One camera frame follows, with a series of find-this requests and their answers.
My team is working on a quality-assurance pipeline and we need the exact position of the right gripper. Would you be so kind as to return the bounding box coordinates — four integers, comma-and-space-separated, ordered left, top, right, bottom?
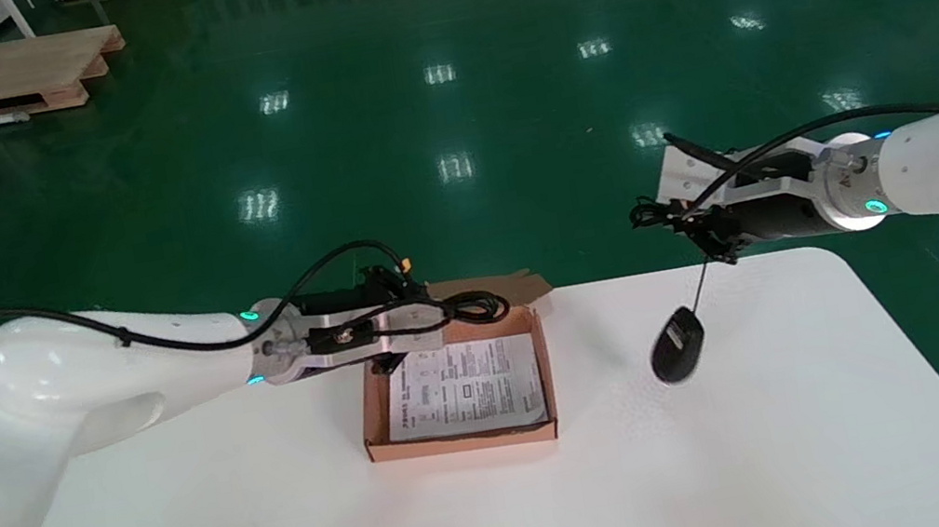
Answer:
647, 110, 897, 277

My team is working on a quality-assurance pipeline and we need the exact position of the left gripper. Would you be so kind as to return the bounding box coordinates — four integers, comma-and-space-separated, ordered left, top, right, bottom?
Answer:
241, 257, 451, 398

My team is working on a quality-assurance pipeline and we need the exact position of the black wired computer mouse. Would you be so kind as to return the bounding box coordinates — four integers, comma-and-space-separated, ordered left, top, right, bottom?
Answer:
624, 187, 733, 389

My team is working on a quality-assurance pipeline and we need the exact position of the brown cardboard storage box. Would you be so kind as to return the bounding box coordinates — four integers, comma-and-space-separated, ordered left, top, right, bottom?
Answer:
341, 265, 576, 469

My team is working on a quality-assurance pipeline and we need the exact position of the white printed paper leaflet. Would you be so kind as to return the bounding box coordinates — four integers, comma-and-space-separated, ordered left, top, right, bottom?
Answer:
377, 331, 549, 448

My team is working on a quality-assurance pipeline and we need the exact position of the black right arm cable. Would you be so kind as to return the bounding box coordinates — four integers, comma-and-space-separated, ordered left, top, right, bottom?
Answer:
662, 89, 939, 218

